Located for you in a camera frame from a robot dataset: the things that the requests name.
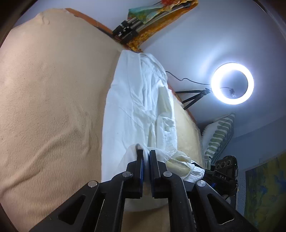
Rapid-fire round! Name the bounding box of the green striped pillow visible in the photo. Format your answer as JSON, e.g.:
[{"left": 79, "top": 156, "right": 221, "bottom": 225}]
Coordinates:
[{"left": 202, "top": 113, "right": 236, "bottom": 169}]

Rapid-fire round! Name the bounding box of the white cotton garment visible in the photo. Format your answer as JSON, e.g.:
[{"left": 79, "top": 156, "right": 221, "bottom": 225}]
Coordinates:
[{"left": 101, "top": 50, "right": 204, "bottom": 212}]

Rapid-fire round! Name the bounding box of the folded tripod with colourful cloth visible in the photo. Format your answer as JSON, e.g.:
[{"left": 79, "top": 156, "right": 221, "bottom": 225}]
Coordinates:
[{"left": 112, "top": 0, "right": 198, "bottom": 52}]

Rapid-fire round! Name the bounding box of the white ring light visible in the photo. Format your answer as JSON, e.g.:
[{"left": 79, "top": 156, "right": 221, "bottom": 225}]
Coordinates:
[{"left": 210, "top": 62, "right": 255, "bottom": 105}]

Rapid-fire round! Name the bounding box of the black ring light tripod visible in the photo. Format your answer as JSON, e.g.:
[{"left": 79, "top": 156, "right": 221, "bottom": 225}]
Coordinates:
[{"left": 176, "top": 88, "right": 211, "bottom": 111}]

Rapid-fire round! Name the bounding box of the beige bed blanket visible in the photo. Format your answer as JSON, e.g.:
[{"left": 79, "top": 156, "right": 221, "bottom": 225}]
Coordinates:
[{"left": 1, "top": 9, "right": 202, "bottom": 231}]

